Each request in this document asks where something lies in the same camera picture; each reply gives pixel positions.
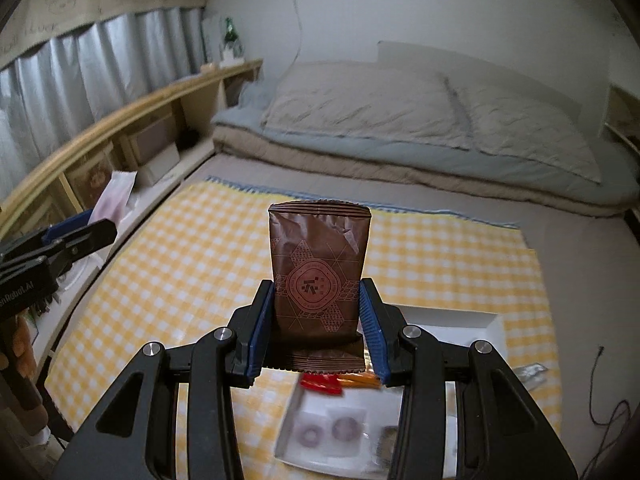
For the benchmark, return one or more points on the white recessed shelf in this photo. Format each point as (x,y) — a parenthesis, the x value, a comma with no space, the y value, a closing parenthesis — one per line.
(622,125)

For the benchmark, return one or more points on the yellow checked mat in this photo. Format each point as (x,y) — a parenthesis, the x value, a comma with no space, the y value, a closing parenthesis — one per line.
(200,270)

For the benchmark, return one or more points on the crumpled clear plastic wrapper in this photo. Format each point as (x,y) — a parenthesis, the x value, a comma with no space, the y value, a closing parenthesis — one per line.
(532,374)

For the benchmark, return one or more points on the brown snack packet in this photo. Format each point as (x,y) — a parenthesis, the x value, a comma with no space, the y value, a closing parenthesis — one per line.
(315,260)

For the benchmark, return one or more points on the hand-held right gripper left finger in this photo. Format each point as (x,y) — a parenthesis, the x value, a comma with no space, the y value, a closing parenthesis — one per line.
(257,345)

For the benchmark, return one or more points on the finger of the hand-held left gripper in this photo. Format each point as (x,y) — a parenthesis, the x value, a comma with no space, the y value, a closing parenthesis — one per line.
(90,240)
(65,227)

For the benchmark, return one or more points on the green glass bottle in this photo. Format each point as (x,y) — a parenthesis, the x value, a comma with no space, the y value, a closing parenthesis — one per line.
(231,35)

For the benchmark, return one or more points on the white box on shelf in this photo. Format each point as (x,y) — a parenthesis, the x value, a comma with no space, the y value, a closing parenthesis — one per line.
(160,167)

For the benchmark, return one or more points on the orange snack packet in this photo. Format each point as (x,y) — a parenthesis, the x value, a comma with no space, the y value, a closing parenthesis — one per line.
(357,381)

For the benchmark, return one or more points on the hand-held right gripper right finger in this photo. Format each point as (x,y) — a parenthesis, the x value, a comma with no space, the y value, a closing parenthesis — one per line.
(375,345)

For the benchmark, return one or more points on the grey blanket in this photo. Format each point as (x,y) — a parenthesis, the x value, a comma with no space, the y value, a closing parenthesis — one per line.
(400,157)

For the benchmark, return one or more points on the white cardboard box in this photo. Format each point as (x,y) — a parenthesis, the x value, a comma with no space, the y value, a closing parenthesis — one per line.
(320,405)

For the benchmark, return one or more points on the silver clear packet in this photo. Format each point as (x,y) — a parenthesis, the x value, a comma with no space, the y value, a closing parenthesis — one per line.
(386,442)

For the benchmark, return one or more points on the grey curtain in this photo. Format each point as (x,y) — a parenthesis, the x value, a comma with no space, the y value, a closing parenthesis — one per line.
(100,70)

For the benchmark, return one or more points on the person's left hand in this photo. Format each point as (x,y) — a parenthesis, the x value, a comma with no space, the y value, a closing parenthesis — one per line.
(22,337)

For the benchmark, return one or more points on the white standing panel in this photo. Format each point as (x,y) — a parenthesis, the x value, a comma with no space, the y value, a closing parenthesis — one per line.
(211,40)

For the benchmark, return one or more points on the brown cardboard box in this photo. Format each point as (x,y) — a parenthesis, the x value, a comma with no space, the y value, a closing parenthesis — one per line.
(155,132)

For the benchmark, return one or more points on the framed dried flowers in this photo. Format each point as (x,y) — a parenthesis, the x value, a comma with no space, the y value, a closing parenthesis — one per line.
(92,177)

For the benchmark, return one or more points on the red snack packet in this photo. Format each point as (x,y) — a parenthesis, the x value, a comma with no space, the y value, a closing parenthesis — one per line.
(320,385)

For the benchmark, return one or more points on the long wooden shelf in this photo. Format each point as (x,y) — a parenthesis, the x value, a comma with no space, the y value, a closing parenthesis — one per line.
(125,110)

